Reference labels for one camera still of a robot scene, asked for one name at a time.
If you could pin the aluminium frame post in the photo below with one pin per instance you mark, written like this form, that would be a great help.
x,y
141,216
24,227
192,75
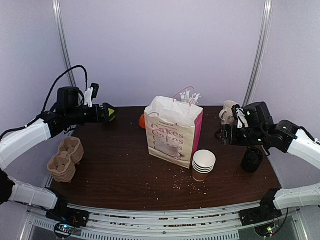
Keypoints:
x,y
261,47
61,33

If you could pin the stack of black lids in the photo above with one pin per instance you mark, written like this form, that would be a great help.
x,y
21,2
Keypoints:
x,y
252,160

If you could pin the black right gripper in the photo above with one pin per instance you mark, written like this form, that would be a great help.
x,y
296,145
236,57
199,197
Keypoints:
x,y
229,135

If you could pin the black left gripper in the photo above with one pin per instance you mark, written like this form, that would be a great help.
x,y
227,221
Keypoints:
x,y
97,118

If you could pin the stack of brown paper cups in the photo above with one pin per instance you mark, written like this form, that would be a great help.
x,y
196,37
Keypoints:
x,y
202,164

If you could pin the right aluminium frame post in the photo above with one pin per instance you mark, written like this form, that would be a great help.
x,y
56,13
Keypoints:
x,y
261,47

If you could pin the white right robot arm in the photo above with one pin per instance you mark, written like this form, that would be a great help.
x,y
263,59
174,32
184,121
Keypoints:
x,y
255,127

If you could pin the orange plastic bowl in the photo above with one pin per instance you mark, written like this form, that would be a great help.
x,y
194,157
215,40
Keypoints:
x,y
142,122

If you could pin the white ceramic mug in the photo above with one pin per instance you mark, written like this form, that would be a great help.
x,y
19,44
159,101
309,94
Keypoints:
x,y
226,114

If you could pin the white stirrers in holder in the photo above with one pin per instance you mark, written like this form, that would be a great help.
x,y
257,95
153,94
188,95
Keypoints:
x,y
190,98

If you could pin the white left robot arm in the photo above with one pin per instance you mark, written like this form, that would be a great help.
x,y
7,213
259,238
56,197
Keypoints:
x,y
72,108

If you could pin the left aluminium frame post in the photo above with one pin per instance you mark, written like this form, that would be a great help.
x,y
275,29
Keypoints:
x,y
61,33

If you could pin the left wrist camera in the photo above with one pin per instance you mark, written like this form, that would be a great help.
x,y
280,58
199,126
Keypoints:
x,y
90,94

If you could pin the cardboard cup carrier stack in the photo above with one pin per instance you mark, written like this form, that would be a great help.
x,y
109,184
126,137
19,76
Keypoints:
x,y
62,166

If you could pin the paper cakes bag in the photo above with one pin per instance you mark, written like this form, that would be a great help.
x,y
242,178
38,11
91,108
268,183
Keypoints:
x,y
173,129

